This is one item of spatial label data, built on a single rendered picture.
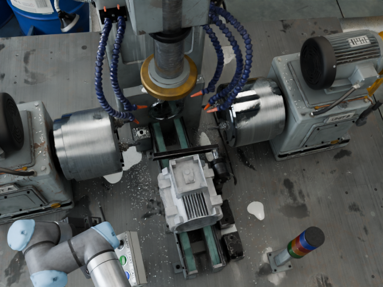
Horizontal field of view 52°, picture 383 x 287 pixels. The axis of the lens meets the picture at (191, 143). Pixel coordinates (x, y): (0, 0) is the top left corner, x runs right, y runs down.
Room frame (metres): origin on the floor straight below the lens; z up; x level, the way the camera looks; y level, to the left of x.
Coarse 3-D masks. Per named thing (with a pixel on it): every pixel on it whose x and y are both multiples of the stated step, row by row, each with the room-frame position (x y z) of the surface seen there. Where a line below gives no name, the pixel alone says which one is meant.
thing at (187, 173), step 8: (176, 160) 0.53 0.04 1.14; (184, 160) 0.54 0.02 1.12; (192, 160) 0.54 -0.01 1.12; (176, 168) 0.51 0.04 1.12; (184, 168) 0.51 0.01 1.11; (192, 168) 0.52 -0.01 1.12; (200, 168) 0.51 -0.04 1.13; (176, 176) 0.48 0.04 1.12; (184, 176) 0.48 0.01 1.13; (192, 176) 0.48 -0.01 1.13; (200, 176) 0.49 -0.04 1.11; (176, 184) 0.44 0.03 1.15; (184, 184) 0.45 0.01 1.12; (192, 184) 0.46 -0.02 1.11; (200, 184) 0.45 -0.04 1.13; (176, 192) 0.43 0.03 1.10; (184, 192) 0.42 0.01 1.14; (192, 192) 0.43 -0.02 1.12
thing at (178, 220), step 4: (200, 160) 0.56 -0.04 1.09; (204, 164) 0.55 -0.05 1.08; (164, 168) 0.52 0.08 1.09; (168, 168) 0.52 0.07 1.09; (164, 172) 0.50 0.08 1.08; (168, 172) 0.50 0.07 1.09; (212, 208) 0.39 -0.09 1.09; (216, 208) 0.39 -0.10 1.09; (212, 212) 0.38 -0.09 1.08; (216, 212) 0.38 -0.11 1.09; (180, 216) 0.35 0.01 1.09; (176, 220) 0.34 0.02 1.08; (180, 220) 0.34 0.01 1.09; (176, 224) 0.33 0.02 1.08; (212, 224) 0.37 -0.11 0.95; (176, 232) 0.33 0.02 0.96; (180, 232) 0.33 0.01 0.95
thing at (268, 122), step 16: (256, 80) 0.88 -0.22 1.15; (272, 80) 0.90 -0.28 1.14; (224, 96) 0.81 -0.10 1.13; (240, 96) 0.79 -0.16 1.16; (256, 96) 0.80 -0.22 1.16; (272, 96) 0.81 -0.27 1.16; (224, 112) 0.78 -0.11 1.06; (240, 112) 0.73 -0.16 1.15; (256, 112) 0.74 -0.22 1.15; (272, 112) 0.76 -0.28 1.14; (224, 128) 0.71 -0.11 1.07; (240, 128) 0.69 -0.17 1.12; (256, 128) 0.70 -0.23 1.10; (272, 128) 0.72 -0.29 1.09; (240, 144) 0.67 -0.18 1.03
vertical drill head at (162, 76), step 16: (176, 0) 0.70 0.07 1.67; (176, 16) 0.70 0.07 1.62; (176, 32) 0.70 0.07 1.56; (160, 48) 0.70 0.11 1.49; (176, 48) 0.70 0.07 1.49; (144, 64) 0.76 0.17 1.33; (160, 64) 0.70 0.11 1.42; (176, 64) 0.71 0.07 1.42; (192, 64) 0.78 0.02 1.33; (144, 80) 0.70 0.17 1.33; (160, 80) 0.69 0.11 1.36; (176, 80) 0.70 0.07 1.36; (192, 80) 0.72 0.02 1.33; (160, 96) 0.65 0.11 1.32; (176, 96) 0.66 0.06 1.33
